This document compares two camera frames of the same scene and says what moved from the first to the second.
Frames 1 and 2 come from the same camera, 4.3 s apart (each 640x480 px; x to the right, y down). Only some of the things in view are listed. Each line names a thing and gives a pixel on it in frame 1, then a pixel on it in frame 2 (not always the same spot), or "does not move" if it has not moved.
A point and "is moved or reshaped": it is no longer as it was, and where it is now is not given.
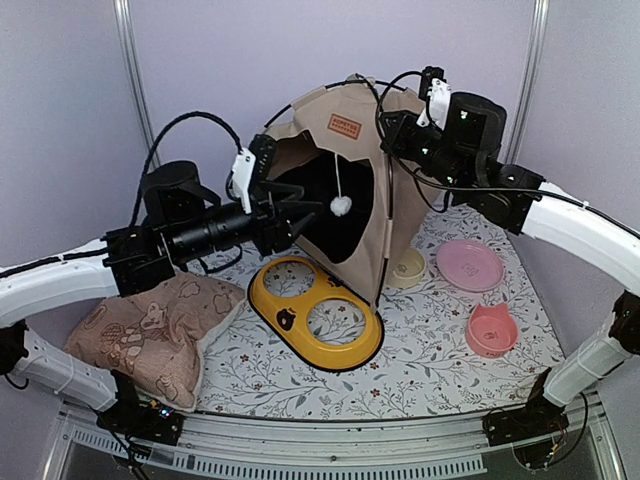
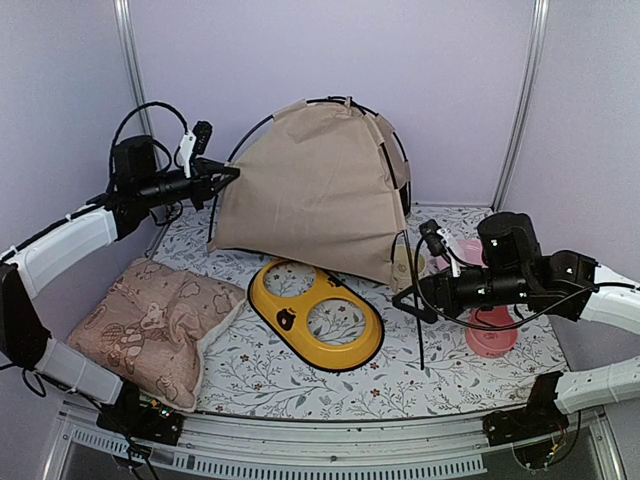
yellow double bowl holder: x=288 y=317 does not move
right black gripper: x=397 y=133 → x=430 y=291
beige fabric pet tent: x=333 y=145 is moved or reshaped
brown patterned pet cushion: x=155 y=334 does not move
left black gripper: x=278 y=234 → x=206 y=186
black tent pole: x=335 y=84 → x=244 y=138
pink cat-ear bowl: x=491 y=331 does not move
